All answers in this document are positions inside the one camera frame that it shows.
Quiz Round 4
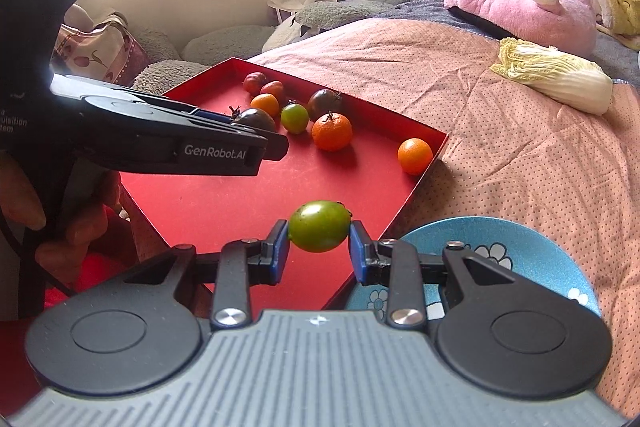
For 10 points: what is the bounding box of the person's left hand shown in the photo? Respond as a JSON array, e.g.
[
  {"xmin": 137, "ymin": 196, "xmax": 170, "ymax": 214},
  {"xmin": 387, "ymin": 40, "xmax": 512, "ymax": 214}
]
[{"xmin": 1, "ymin": 152, "xmax": 120, "ymax": 285}]

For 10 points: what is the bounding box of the napa cabbage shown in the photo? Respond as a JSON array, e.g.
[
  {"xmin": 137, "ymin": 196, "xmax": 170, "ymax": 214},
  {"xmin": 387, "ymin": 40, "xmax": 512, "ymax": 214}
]
[{"xmin": 490, "ymin": 38, "xmax": 613, "ymax": 116}]

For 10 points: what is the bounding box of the green red tomato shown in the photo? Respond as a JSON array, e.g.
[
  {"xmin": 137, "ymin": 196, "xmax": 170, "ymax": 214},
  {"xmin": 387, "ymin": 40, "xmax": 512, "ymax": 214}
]
[{"xmin": 280, "ymin": 103, "xmax": 309, "ymax": 134}]

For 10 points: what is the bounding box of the small orange kumquat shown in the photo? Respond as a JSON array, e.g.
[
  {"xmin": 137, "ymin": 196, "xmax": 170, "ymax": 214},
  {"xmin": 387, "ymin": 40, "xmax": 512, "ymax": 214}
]
[{"xmin": 250, "ymin": 93, "xmax": 280, "ymax": 118}]

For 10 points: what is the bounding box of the dark purple tomato back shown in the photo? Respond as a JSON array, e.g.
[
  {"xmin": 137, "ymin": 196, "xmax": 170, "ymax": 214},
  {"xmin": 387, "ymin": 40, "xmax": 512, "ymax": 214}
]
[{"xmin": 307, "ymin": 88, "xmax": 343, "ymax": 121}]

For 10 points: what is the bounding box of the dark purple tomato front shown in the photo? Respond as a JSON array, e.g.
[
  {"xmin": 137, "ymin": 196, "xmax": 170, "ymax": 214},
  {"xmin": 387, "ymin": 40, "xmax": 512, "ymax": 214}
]
[{"xmin": 230, "ymin": 106, "xmax": 277, "ymax": 132}]

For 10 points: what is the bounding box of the red plum right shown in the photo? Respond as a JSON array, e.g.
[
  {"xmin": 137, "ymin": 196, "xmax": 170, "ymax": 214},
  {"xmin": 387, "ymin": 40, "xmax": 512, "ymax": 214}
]
[{"xmin": 260, "ymin": 80, "xmax": 288, "ymax": 105}]

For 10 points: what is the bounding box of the red plum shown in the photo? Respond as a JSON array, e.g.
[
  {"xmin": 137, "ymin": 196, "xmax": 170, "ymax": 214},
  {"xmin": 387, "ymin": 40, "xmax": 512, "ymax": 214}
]
[
  {"xmin": 260, "ymin": 80, "xmax": 288, "ymax": 105},
  {"xmin": 242, "ymin": 72, "xmax": 268, "ymax": 96}
]

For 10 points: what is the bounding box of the blue floral plate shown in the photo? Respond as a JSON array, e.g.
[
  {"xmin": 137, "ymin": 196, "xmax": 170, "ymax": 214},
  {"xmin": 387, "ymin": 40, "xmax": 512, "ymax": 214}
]
[{"xmin": 344, "ymin": 215, "xmax": 602, "ymax": 323}]

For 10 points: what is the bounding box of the dark purple tomato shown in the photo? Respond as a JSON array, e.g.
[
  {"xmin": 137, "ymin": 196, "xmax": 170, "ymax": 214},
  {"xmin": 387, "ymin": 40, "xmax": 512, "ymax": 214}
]
[
  {"xmin": 307, "ymin": 88, "xmax": 343, "ymax": 121},
  {"xmin": 230, "ymin": 106, "xmax": 277, "ymax": 132}
]

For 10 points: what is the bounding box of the white tote bag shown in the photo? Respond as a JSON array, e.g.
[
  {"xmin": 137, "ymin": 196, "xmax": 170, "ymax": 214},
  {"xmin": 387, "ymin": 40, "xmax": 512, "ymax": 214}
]
[{"xmin": 262, "ymin": 0, "xmax": 337, "ymax": 52}]

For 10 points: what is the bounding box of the red shallow tray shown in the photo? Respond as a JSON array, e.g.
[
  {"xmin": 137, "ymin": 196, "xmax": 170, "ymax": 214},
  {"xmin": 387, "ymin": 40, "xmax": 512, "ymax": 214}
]
[{"xmin": 0, "ymin": 56, "xmax": 449, "ymax": 403}]

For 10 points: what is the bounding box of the red plum left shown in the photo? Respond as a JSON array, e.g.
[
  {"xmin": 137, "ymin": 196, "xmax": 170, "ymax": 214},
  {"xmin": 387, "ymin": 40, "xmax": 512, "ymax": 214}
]
[{"xmin": 242, "ymin": 72, "xmax": 268, "ymax": 96}]

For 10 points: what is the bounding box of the grey shark plush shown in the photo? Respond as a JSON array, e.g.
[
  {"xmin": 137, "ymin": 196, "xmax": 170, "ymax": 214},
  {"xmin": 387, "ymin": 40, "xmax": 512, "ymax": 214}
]
[{"xmin": 134, "ymin": 0, "xmax": 418, "ymax": 94}]

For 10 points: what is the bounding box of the pink dotted bedspread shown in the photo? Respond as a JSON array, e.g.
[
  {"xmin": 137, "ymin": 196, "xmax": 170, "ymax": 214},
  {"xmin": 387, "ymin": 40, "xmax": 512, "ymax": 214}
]
[{"xmin": 257, "ymin": 18, "xmax": 639, "ymax": 417}]

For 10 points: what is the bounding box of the orange kumquat near edge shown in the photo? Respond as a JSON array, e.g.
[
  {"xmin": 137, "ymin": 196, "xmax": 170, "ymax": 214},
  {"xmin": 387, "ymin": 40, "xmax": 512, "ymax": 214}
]
[{"xmin": 397, "ymin": 138, "xmax": 434, "ymax": 176}]

